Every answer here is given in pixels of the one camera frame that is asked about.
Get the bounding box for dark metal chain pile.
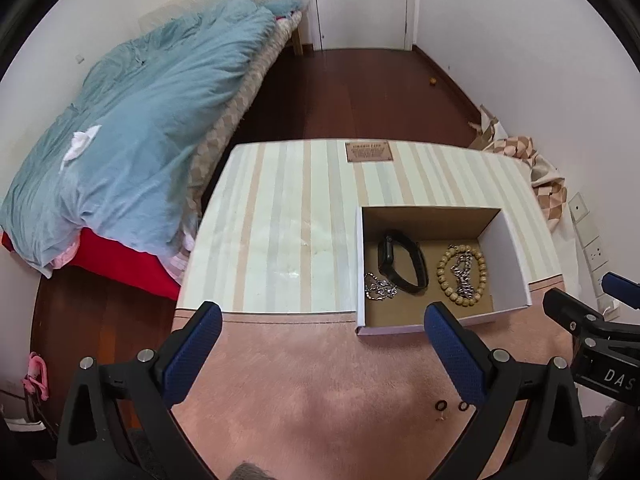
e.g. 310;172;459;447
449;251;476;302

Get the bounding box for black smart band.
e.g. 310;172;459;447
378;230;430;296

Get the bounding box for white cardboard box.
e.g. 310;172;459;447
356;206;532;337

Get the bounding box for silver link chain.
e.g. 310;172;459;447
363;271;400;302

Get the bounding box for bed with patterned mattress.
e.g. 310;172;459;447
139;0;310;284

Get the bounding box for red bed sheet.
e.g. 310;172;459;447
0;226;182;302

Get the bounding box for white wall socket strip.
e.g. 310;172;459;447
568;193;620;321

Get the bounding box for wooden bead bracelet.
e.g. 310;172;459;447
436;244;488;306

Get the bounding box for pink slippers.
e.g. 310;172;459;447
22;352;49;401

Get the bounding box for checkered beige cloth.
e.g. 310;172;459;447
469;105;567;232

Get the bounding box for light blue duvet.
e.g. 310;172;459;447
1;0;303;275

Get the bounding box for white door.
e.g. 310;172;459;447
308;0;416;51

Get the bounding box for brown label patch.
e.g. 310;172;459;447
345;141;394;164

